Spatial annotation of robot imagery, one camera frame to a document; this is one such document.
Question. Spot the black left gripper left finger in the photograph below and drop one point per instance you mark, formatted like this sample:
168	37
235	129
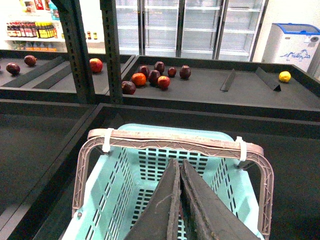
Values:
159	220

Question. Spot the white chest freezer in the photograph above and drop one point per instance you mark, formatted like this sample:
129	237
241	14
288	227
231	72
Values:
291	43

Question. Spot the black perforated shelf post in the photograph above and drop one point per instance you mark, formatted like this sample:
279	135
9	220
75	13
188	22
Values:
112	52
73	29

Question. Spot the glass door refrigerator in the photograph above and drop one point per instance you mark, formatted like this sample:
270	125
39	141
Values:
198	29

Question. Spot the red apple behind post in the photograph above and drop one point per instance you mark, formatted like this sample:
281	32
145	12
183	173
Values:
96	65

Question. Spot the orange fruit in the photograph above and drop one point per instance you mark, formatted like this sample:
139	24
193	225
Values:
139	79

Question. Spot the brown basket handle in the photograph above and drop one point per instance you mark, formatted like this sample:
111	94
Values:
211	144

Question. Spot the white zip tie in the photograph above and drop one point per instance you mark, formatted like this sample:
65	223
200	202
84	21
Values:
106	147
243	148

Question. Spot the small dark red apple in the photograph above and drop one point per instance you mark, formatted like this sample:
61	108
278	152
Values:
172	72

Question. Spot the dark red fruit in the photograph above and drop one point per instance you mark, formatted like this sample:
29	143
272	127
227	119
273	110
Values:
30	60
13	68

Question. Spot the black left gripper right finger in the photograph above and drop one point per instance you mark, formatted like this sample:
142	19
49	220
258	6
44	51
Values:
205	216

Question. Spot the yellow lemon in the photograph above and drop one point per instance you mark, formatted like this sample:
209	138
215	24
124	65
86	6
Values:
284	76

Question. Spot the light blue plastic basket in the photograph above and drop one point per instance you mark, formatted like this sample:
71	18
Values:
124	181

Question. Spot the shelf with bottles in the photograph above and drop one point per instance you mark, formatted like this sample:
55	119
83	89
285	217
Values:
35	25

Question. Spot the black triangular divider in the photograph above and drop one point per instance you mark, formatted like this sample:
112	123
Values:
268	80

